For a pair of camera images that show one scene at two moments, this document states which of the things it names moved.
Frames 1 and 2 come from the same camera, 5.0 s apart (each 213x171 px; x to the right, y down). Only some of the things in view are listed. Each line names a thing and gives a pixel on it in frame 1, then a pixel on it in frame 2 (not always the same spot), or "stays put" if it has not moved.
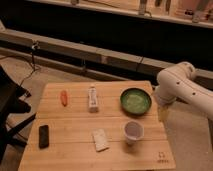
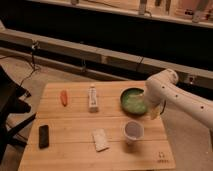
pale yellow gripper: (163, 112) to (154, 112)
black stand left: (10, 103) stays put
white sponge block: (99, 139) stays put
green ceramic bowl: (135, 101) stays put
